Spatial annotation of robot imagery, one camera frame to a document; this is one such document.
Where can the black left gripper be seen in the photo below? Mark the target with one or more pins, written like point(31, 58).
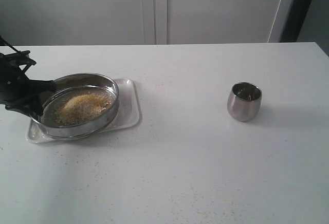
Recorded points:
point(17, 90)

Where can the round stainless steel sieve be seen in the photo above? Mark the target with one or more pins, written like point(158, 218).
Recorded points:
point(71, 86)

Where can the yellow millet grains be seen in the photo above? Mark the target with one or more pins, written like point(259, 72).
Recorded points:
point(83, 108)

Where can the stainless steel cup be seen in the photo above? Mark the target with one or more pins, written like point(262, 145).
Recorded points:
point(244, 101)

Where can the white cabinet doors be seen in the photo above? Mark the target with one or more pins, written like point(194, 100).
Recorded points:
point(135, 22)

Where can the white plastic tray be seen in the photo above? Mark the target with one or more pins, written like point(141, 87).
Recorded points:
point(128, 114)

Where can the dark vertical post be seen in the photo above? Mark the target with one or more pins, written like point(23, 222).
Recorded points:
point(295, 19)

